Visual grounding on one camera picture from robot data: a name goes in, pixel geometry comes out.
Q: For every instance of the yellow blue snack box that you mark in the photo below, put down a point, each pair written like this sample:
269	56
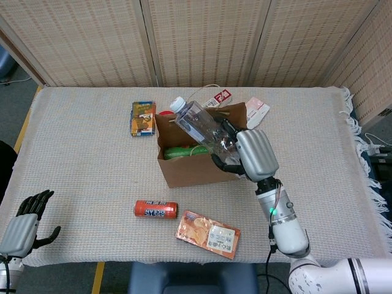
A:
142	119

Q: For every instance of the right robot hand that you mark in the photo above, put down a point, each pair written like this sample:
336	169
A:
257	153

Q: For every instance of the white woven tablecloth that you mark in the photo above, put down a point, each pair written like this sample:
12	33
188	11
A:
76	159

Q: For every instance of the red white carton box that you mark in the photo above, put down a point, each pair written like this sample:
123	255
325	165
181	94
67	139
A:
222	96

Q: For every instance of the orange Arctic Ocean can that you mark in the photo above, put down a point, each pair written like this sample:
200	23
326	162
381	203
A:
153	209

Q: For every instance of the black object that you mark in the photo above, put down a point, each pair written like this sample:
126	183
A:
6	171

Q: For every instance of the orange cookie box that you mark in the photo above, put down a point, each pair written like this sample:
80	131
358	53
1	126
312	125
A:
196	228

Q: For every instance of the green chips canister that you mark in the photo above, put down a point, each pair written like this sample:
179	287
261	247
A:
177	152

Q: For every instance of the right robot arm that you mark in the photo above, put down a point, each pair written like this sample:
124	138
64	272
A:
284	226

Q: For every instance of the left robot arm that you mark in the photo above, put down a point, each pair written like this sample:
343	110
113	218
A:
12	271

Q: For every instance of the pink white pouch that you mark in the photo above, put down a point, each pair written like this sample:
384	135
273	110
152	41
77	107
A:
257	110

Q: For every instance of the clear plastic water bottle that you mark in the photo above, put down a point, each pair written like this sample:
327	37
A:
199	122

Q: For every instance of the blue padded seat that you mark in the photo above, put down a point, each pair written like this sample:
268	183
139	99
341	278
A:
147	278

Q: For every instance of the red round lid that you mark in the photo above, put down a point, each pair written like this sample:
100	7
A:
167	112

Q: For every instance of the bamboo folding screen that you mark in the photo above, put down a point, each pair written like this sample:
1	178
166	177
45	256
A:
92	39

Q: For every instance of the brown paper bag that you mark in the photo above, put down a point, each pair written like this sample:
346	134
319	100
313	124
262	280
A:
190	171

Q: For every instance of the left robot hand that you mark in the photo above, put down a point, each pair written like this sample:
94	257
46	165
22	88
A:
20	232

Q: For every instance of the black equipment box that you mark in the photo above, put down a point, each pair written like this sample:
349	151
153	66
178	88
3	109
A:
381	167

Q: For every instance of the blue grey chair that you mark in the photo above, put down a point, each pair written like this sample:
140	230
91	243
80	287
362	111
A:
5	62

